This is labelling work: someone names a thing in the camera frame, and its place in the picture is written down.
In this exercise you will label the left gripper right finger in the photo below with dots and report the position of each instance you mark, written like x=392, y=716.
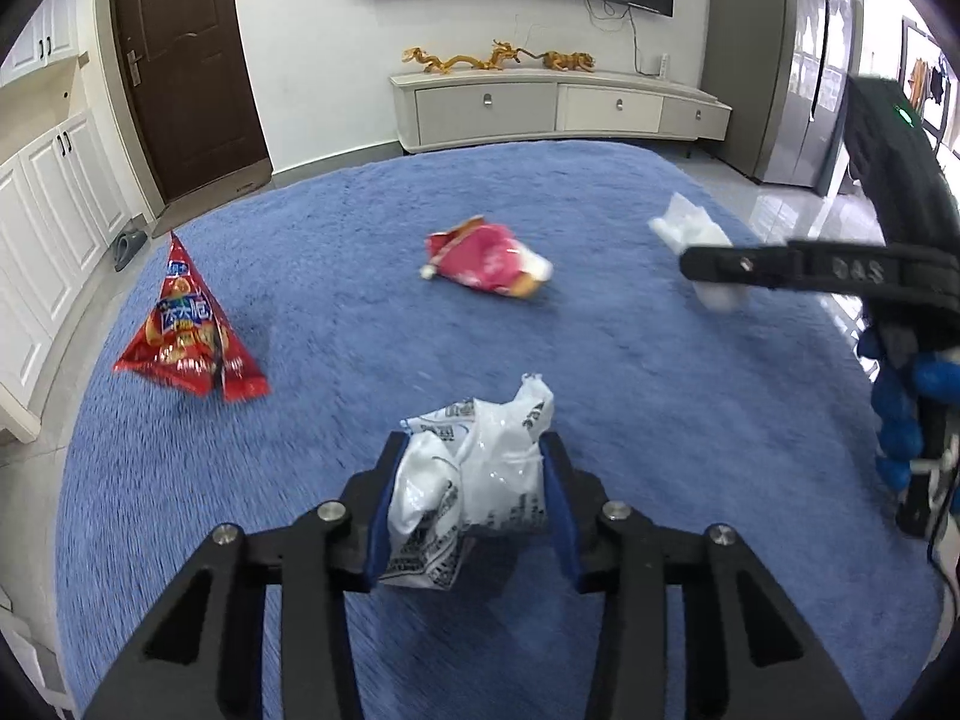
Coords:
x=749, y=653

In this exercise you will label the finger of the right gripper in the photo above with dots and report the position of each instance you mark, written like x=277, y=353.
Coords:
x=768, y=266

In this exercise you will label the white tissue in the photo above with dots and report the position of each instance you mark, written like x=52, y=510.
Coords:
x=684, y=225

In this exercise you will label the pink white snack wrapper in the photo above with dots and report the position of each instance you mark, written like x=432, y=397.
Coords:
x=486, y=257

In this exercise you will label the white printed plastic bag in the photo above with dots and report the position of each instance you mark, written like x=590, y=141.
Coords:
x=472, y=469

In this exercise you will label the red chip bag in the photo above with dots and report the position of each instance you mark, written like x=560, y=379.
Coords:
x=187, y=342

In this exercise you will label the right gloved hand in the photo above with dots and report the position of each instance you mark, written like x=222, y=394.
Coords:
x=895, y=398

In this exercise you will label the silver refrigerator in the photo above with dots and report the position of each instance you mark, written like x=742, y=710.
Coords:
x=781, y=66

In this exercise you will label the golden tiger figurine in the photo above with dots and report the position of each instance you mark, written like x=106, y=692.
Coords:
x=576, y=61

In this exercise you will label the golden dragon figurine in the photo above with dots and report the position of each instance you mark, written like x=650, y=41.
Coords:
x=501, y=54

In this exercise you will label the white tv cabinet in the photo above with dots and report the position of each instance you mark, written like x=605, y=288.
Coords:
x=475, y=107

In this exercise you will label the blue fluffy blanket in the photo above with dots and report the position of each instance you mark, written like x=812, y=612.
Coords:
x=761, y=418

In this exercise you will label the grey slipper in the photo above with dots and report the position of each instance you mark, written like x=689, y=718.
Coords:
x=126, y=246

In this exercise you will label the brown entrance door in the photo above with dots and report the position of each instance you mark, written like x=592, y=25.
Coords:
x=187, y=83

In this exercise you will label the white wall cupboard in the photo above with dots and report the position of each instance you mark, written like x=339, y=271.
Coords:
x=61, y=207

